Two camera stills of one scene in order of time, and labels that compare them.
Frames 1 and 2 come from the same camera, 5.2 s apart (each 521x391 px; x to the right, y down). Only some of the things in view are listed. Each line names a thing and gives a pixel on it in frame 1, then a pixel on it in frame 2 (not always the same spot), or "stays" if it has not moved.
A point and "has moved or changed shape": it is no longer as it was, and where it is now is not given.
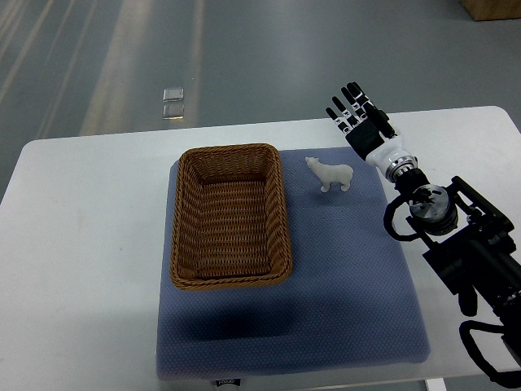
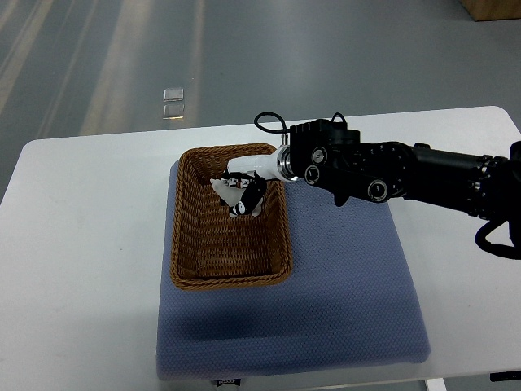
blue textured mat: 352,300 stays
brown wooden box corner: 491,10 stays
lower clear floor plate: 173,111 stays
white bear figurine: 328,174 has moved or changed shape
